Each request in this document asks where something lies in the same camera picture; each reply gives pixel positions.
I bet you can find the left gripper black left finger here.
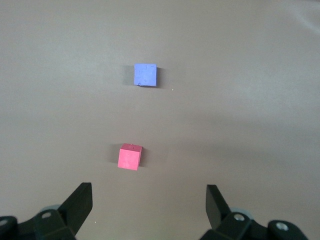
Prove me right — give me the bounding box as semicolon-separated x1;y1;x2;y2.
0;182;94;240

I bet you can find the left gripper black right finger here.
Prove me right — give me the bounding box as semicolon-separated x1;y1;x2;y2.
199;184;307;240

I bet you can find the red foam block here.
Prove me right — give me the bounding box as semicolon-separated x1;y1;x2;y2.
117;142;143;171

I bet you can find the purple foam block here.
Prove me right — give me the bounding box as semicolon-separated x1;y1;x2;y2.
133;63;158;88

